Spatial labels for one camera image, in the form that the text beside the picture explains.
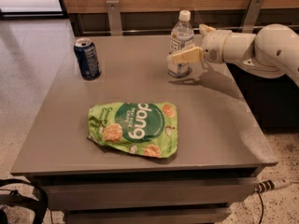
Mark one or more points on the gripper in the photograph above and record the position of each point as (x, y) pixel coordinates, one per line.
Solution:
(213, 46)

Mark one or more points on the clear blue plastic water bottle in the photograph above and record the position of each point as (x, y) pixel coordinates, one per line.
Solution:
(181, 36)

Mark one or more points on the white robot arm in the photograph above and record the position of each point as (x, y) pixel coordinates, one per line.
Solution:
(272, 52)

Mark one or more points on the green rice crisps bag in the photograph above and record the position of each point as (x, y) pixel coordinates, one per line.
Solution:
(149, 130)

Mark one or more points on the grey cabinet with drawers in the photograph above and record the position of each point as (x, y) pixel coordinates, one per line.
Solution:
(221, 148)

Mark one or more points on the dark blue soda can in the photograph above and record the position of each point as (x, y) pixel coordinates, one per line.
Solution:
(86, 55)

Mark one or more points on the white power strip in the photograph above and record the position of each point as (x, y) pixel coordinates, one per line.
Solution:
(272, 184)

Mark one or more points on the right metal wall bracket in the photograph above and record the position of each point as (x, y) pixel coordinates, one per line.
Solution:
(251, 15)

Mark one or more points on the metal wall bracket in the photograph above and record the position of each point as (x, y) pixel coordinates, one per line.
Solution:
(114, 17)
(251, 15)

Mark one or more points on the left metal wall bracket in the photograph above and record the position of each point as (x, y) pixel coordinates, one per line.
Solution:
(114, 17)

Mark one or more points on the horizontal metal rail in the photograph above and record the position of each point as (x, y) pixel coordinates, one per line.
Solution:
(168, 31)

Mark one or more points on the black strap bag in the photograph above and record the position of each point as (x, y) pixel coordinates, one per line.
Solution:
(39, 207)

